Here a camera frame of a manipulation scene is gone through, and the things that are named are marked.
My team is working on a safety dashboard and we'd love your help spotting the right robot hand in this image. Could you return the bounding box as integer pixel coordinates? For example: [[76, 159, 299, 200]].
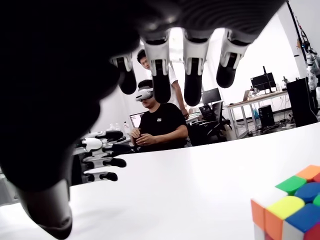
[[0, 0, 288, 240]]

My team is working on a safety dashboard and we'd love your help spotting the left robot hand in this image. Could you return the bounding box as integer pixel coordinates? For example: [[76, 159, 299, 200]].
[[71, 129, 136, 186]]

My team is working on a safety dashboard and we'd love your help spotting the colourful Rubik's cube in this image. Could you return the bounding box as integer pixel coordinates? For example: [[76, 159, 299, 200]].
[[250, 164, 320, 240]]

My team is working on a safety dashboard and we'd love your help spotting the black monitor on arm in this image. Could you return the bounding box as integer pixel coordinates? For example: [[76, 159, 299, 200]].
[[250, 66, 277, 95]]

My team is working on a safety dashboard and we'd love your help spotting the white VR headset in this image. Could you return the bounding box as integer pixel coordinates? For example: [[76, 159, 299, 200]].
[[135, 86, 154, 102]]

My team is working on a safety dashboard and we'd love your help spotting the seated person black shirt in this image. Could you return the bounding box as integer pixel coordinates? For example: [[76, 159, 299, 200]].
[[129, 79, 189, 153]]

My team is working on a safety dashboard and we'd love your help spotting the standing person white shirt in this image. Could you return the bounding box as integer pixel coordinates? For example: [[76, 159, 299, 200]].
[[136, 49, 190, 120]]

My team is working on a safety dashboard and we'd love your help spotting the black chair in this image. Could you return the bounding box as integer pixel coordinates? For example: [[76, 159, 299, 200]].
[[189, 100, 232, 146]]

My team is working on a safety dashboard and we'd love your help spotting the small black monitor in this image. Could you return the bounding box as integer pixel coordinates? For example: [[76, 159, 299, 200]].
[[201, 87, 223, 105]]

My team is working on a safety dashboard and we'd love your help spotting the white office desk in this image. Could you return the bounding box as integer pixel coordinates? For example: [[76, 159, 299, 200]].
[[224, 89, 292, 141]]

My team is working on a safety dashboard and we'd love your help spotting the black computer tower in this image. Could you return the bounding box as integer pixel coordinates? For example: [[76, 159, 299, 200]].
[[258, 104, 276, 128]]

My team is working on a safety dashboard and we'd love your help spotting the black cabinet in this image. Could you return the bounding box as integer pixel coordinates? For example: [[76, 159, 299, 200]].
[[286, 77, 320, 128]]

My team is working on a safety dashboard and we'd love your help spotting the white standing humanoid robot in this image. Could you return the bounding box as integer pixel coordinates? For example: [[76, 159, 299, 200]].
[[303, 48, 320, 101]]

